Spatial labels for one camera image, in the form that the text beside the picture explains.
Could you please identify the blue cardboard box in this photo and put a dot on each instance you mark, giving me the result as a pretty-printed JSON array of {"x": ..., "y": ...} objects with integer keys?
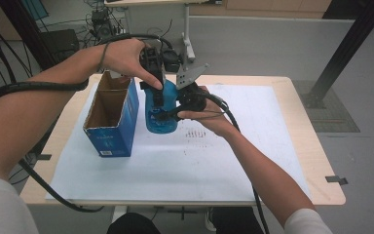
[{"x": 110, "y": 136}]

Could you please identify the person's leg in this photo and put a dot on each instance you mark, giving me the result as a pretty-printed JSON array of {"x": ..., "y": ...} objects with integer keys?
[
  {"x": 237, "y": 222},
  {"x": 133, "y": 226}
]

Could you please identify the person's left hand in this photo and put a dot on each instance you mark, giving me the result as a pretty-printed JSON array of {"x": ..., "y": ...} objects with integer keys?
[{"x": 126, "y": 58}]

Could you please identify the person's left white sleeve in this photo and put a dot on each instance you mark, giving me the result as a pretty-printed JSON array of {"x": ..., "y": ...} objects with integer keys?
[{"x": 3, "y": 211}]

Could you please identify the white shoe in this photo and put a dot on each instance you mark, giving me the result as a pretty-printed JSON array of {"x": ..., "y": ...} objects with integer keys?
[{"x": 210, "y": 221}]

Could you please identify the black tape piece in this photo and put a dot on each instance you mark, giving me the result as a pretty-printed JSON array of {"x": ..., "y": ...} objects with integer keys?
[
  {"x": 44, "y": 157},
  {"x": 336, "y": 179}
]

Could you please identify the person's left leg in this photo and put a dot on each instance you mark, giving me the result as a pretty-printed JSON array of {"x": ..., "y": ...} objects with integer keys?
[{"x": 133, "y": 226}]

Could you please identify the wooden cabinet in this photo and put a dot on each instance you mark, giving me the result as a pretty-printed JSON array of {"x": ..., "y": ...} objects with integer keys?
[{"x": 259, "y": 8}]

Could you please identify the black box case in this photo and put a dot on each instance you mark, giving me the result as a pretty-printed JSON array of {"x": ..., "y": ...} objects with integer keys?
[{"x": 60, "y": 42}]

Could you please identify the person's right leg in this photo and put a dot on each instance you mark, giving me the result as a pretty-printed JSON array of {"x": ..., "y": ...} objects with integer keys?
[{"x": 237, "y": 222}]

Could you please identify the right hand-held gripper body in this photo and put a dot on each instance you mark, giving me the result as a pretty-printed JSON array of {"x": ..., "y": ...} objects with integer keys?
[{"x": 191, "y": 94}]

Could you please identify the person's right hand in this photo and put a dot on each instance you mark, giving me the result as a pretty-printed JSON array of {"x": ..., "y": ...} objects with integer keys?
[{"x": 212, "y": 118}]

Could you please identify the blue plastic bottle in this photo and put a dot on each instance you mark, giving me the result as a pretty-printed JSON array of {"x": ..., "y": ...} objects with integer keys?
[{"x": 162, "y": 125}]

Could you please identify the person's right white sleeve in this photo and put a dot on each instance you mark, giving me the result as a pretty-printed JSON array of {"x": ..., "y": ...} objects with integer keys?
[{"x": 306, "y": 224}]

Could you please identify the person's white sleeve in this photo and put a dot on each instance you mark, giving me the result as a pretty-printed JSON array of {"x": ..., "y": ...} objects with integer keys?
[
  {"x": 306, "y": 224},
  {"x": 3, "y": 211}
]

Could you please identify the white desk with legs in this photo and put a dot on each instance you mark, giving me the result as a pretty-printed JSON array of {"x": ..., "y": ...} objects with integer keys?
[{"x": 187, "y": 32}]

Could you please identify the black metal stand post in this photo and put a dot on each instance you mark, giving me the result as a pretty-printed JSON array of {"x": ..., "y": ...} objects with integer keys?
[
  {"x": 354, "y": 42},
  {"x": 26, "y": 32}
]

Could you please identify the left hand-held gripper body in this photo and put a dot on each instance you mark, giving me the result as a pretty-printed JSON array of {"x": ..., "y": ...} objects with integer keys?
[{"x": 152, "y": 63}]

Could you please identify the teal panel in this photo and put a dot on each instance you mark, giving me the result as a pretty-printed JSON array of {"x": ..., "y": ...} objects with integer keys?
[{"x": 34, "y": 8}]

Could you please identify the white foam board mat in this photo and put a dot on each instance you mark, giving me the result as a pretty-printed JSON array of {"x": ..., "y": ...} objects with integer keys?
[{"x": 181, "y": 169}]

